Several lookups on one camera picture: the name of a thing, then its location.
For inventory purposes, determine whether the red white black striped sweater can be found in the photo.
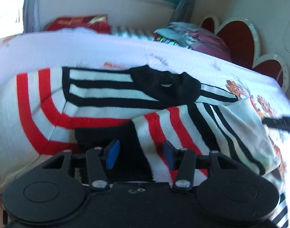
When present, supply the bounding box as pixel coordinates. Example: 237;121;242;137
0;65;289;227

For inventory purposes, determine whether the white floral bed sheet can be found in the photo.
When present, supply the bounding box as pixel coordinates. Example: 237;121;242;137
0;29;290;227

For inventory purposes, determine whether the red heart-shaped headboard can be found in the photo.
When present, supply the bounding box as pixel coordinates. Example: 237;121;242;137
199;15;289;92

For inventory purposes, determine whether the folded pink teal quilt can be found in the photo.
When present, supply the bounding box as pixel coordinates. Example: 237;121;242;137
154;22;231;62

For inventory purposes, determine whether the grey striped pillow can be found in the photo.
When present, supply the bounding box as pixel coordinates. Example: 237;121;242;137
110;26;154;41

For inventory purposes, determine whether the red gold pillow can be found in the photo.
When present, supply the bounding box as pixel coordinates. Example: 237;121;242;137
46;14;111;34

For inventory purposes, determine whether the grey curtain right of window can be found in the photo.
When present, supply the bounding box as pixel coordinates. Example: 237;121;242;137
170;0;195;23

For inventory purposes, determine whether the grey curtain of window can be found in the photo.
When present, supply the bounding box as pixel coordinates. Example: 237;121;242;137
170;0;195;23
23;0;40;33

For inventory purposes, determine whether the grey curtain left of window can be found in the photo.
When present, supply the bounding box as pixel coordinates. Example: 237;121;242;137
23;0;40;33

